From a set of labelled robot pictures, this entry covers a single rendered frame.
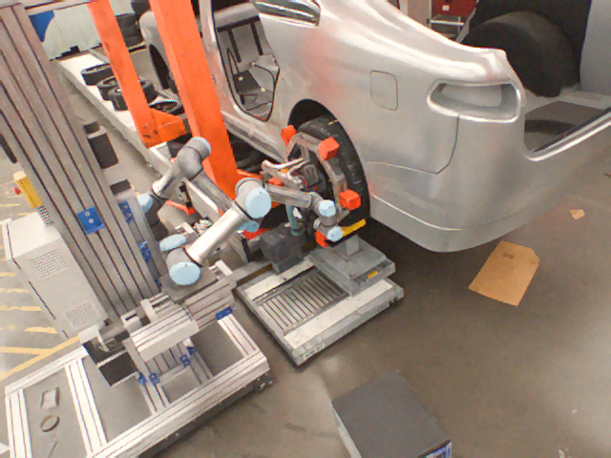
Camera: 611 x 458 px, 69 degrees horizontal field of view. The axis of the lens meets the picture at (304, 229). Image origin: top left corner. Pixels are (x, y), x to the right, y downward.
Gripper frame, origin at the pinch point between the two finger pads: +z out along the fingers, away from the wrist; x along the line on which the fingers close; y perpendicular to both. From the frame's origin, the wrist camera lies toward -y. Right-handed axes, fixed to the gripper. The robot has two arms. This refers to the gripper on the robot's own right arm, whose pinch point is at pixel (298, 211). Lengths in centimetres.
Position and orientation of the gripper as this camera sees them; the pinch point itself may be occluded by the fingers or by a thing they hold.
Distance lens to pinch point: 239.0
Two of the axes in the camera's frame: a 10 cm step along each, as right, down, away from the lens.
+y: -1.6, -8.1, -5.7
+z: -5.6, -4.0, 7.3
